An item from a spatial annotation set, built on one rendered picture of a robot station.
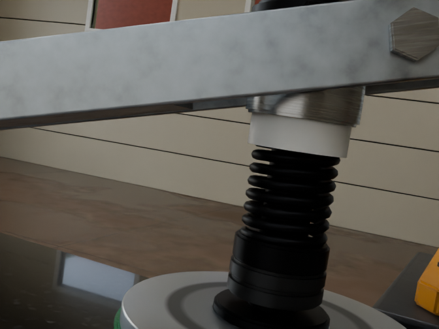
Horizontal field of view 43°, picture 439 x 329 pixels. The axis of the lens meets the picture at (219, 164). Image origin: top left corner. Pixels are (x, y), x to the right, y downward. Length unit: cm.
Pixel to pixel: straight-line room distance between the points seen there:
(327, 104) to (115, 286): 27
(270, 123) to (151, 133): 694
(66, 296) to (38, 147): 787
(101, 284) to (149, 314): 15
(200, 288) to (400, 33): 24
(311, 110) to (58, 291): 26
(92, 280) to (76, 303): 6
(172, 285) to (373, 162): 598
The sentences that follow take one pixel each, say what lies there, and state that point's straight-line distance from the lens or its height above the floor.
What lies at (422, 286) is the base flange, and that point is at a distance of 96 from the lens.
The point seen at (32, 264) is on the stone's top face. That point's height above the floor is 82.
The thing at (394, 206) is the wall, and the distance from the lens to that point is 640.
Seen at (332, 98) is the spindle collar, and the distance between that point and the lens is 37.
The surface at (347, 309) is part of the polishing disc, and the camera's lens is 47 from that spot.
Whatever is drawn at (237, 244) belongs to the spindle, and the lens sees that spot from 40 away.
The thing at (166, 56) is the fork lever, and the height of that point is 102.
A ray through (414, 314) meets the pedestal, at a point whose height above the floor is 74.
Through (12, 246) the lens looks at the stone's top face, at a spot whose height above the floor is 82.
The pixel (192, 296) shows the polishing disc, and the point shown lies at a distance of 44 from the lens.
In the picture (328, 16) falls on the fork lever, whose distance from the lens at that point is 35.
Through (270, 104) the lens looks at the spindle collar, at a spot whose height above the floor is 100.
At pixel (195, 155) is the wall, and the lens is 701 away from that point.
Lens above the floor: 98
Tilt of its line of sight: 4 degrees down
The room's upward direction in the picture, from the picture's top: 8 degrees clockwise
